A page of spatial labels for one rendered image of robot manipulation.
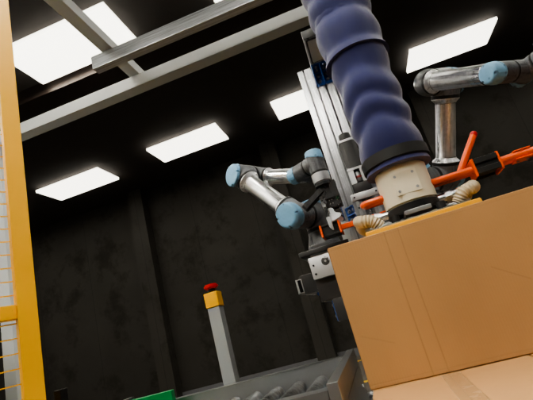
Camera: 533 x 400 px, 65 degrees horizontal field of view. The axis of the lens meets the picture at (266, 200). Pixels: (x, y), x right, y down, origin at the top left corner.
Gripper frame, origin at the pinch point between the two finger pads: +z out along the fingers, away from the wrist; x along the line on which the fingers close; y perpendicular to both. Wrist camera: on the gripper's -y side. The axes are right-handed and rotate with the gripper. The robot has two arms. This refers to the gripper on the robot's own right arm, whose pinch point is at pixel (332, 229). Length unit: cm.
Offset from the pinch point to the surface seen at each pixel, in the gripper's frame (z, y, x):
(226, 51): -203, -51, 132
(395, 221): 10.2, 22.2, -36.9
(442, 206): 10, 36, -37
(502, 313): 42, 39, -45
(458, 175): 1, 46, -29
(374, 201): 0.8, 18.6, -29.0
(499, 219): 19, 47, -45
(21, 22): -291, -222, 91
